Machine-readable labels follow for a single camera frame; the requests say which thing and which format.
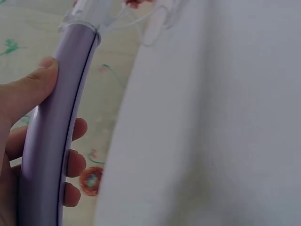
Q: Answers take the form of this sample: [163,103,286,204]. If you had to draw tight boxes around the person's left hand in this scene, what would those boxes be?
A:
[0,56,88,226]

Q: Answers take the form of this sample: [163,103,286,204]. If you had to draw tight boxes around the purple handle with clear head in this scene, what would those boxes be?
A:
[16,0,113,226]

